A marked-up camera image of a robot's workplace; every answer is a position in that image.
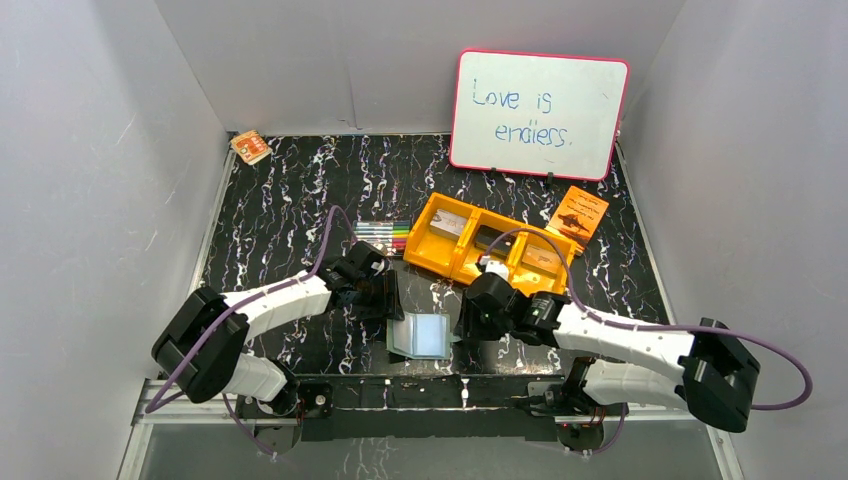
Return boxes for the gold VIP card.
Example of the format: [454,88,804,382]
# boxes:
[521,245,561,274]

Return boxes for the orange plastic bin tray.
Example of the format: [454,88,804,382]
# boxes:
[403,193,576,295]

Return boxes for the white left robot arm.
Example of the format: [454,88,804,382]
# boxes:
[151,241,403,416]

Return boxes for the small orange card pack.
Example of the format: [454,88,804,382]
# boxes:
[230,130,272,165]

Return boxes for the orange booklet with black figure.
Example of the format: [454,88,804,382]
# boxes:
[545,186,609,256]

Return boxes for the black mounting base rail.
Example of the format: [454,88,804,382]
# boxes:
[235,374,622,447]

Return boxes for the black VIP card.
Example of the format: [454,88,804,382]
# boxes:
[474,225,516,259]

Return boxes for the coloured marker pen set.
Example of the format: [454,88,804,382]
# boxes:
[354,220,412,258]

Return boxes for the white silver card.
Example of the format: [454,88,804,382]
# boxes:
[429,209,467,240]

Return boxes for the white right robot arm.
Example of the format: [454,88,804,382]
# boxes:
[460,273,760,433]

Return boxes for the aluminium frame rail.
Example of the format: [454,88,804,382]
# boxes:
[119,380,743,479]

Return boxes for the pink framed whiteboard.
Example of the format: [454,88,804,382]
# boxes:
[449,49,630,181]

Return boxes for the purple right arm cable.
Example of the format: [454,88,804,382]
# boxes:
[483,227,814,458]

